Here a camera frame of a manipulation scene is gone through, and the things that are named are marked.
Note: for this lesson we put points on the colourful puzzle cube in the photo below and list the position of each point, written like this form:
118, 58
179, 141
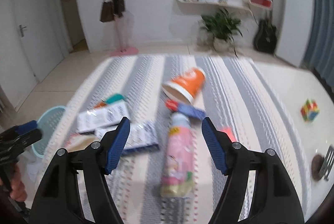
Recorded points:
309, 110

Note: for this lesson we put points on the red blue card box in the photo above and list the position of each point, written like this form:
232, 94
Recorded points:
187, 110

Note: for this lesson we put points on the blue grey curtain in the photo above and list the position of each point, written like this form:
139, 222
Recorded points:
319, 54

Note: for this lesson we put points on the black hanging bag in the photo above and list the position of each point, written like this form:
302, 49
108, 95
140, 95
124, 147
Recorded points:
119, 7

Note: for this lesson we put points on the red white wall box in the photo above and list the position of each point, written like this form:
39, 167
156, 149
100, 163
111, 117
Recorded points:
264, 4

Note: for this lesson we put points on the white blue milk carton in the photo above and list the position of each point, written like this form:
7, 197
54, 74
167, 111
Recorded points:
141, 139

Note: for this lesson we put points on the pink spray can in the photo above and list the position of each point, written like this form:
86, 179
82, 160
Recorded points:
178, 175

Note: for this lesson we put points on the green potted plant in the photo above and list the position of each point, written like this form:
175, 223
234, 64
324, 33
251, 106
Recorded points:
223, 27

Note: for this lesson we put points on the white wall shelf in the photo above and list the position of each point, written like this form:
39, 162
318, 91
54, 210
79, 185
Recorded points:
228, 6

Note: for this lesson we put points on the striped woven rug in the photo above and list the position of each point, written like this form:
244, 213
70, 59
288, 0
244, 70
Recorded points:
235, 97

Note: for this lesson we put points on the black acoustic guitar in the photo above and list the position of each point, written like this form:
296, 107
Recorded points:
265, 40

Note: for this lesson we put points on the brown round floor object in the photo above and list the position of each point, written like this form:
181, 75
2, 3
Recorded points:
316, 165

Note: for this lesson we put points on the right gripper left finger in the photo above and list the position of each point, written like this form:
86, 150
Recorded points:
57, 199

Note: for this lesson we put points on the white door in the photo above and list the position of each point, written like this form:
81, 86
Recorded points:
37, 36

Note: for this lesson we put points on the brown hanging bag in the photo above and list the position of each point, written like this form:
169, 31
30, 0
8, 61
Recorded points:
107, 14

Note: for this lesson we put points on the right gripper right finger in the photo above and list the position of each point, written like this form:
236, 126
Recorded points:
275, 199

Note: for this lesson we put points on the pink coat rack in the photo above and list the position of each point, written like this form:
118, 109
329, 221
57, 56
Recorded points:
123, 49

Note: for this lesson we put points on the orange wrapper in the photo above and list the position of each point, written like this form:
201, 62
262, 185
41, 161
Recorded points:
100, 104

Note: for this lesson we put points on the orange paper cup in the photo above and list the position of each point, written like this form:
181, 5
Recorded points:
185, 87

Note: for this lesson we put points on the white refrigerator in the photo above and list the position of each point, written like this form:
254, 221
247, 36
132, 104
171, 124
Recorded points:
295, 31

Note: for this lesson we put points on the light blue trash basket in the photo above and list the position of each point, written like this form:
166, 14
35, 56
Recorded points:
47, 124

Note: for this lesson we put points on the person's left hand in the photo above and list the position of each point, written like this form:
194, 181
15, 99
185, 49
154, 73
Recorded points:
17, 188

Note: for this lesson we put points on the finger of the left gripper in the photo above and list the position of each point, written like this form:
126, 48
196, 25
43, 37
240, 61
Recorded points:
26, 128

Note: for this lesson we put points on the teal small pouch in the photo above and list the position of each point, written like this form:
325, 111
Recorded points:
113, 99

